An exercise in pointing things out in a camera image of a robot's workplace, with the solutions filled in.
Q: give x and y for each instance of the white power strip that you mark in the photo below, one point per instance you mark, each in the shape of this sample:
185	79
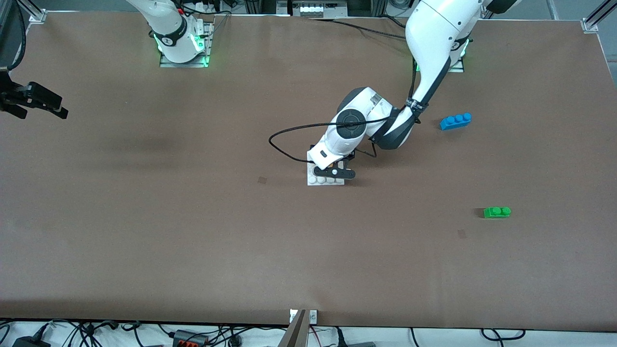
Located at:
318	9

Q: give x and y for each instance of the black power adapter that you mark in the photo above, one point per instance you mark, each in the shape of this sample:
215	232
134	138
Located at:
29	343

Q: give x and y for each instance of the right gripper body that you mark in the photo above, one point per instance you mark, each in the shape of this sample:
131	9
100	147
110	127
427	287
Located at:
10	94

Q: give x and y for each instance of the black plug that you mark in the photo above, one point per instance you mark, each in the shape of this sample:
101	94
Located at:
340	337

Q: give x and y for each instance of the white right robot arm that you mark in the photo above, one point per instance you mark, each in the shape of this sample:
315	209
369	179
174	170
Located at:
168	29

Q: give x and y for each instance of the metal table corner bracket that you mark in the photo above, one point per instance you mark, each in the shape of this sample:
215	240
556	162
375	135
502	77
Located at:
38	17
590	26

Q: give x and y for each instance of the green two-stud block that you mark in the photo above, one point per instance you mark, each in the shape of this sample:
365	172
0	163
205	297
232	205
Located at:
496	213

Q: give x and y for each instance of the white metal edge bracket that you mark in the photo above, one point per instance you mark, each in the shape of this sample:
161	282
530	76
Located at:
313	317

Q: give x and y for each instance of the aluminium frame profile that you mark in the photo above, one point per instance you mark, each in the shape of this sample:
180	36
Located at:
30	6
605	9

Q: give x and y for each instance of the grey camera stand post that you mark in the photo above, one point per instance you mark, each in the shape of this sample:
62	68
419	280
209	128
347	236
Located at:
295	335

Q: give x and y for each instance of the white studded base plate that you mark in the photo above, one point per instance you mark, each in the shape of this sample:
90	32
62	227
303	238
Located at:
332	181

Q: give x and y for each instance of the blue three-stud block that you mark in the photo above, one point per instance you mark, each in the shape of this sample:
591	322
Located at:
453	123

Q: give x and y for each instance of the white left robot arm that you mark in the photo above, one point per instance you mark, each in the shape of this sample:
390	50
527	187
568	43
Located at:
434	29

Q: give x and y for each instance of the orange black connector box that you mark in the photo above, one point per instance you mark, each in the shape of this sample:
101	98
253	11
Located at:
190	341

